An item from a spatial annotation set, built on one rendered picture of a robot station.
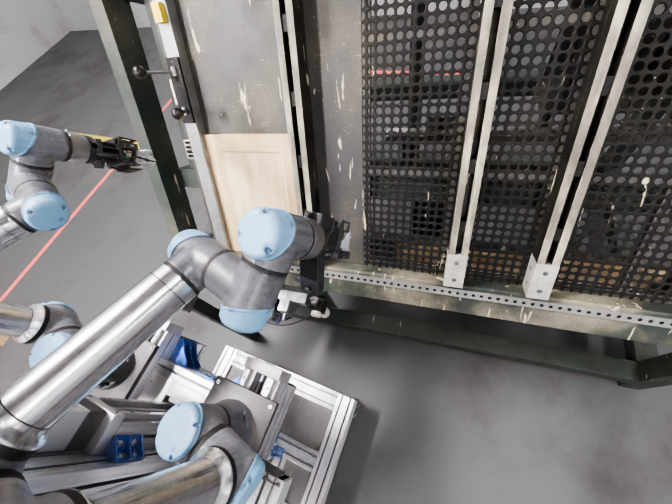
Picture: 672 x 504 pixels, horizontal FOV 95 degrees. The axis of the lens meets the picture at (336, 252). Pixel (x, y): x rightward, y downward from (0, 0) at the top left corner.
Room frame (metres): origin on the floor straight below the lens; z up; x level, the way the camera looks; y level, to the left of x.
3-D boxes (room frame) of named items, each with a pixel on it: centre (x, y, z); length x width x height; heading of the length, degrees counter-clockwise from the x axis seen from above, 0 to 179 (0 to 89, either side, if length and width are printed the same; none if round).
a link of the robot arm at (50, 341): (0.52, 0.85, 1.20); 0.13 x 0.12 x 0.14; 25
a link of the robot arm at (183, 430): (0.17, 0.49, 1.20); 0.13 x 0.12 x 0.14; 33
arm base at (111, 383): (0.52, 0.85, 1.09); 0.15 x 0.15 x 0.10
